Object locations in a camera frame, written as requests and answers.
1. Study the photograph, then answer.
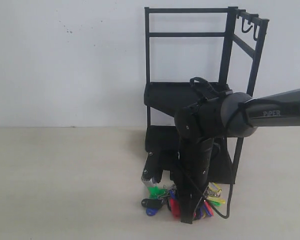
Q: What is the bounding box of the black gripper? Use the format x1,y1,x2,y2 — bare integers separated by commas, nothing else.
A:
141,138,220,223

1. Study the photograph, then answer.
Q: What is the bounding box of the bunch of colourful key tags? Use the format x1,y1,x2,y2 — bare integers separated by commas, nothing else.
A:
141,182,226,220

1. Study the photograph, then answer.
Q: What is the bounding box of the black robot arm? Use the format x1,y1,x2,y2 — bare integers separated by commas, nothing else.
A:
142,89,300,224

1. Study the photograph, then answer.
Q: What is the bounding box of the black metal hook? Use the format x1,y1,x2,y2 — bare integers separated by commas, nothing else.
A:
241,18,253,34
253,23,260,42

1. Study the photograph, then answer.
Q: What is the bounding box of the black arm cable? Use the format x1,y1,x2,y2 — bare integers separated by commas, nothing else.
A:
176,76,235,219

